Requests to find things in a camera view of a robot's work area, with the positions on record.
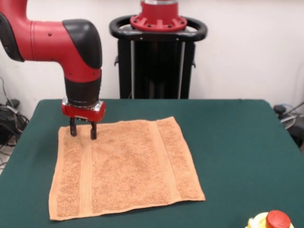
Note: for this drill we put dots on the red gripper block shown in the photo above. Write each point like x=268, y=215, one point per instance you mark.
x=85, y=113

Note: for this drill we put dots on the tan terry towel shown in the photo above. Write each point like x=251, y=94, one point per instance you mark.
x=123, y=166

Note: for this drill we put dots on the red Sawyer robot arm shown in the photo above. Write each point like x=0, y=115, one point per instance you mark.
x=59, y=45

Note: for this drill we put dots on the dark green tablecloth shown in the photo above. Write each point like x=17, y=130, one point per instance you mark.
x=237, y=154

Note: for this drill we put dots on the yellow emergency stop button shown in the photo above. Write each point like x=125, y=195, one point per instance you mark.
x=278, y=219

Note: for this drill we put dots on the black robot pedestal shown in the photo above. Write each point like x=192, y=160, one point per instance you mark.
x=156, y=66

